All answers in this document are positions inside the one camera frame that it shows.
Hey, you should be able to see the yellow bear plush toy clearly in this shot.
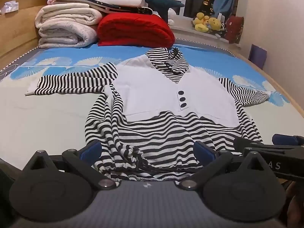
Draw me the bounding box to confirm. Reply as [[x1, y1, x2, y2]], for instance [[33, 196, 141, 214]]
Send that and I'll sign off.
[[208, 17, 225, 32]]

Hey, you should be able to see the red folded blanket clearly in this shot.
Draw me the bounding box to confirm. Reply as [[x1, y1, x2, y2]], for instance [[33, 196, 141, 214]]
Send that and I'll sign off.
[[97, 13, 176, 48]]

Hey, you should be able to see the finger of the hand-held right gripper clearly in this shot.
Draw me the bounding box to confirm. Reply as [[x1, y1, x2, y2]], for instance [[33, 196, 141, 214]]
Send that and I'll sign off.
[[233, 136, 277, 150], [272, 134, 304, 146]]

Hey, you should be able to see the dark teal plush toy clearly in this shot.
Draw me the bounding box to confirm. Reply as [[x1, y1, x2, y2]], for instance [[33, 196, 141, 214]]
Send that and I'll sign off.
[[89, 0, 185, 25]]

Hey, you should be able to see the white windowsill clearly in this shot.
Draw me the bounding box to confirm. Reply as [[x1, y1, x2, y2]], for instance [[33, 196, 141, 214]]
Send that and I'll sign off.
[[170, 25, 241, 51]]

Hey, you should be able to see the dark red bag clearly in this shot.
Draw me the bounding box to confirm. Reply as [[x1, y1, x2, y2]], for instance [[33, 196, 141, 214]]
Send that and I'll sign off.
[[224, 15, 245, 44]]

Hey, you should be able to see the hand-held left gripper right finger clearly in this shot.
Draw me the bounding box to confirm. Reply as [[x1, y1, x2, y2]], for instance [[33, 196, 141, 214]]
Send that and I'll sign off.
[[176, 141, 279, 190]]

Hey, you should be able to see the wooden headboard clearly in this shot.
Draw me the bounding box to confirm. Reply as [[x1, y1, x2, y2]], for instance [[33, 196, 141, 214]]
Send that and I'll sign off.
[[0, 0, 60, 64]]

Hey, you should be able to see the striped hooded top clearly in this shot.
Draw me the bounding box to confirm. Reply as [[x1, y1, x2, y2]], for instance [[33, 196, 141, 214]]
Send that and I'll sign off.
[[25, 47, 270, 182]]

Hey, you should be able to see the yellow duck plush toy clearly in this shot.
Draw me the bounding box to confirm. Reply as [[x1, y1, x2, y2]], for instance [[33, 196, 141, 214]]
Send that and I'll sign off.
[[192, 12, 212, 33]]

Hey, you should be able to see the cream folded quilt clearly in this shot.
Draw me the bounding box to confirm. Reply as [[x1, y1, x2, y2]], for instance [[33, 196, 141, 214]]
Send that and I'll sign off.
[[35, 3, 104, 49]]

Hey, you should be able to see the purple box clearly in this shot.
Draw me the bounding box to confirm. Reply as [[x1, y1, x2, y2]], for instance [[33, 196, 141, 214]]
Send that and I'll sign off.
[[248, 44, 268, 70]]

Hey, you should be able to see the white crumpled tissue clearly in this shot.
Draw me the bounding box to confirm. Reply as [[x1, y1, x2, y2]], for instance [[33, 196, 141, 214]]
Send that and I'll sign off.
[[0, 2, 19, 15]]

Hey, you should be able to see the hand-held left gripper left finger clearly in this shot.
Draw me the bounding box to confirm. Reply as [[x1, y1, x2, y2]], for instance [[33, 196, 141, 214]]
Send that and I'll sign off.
[[22, 140, 119, 190]]

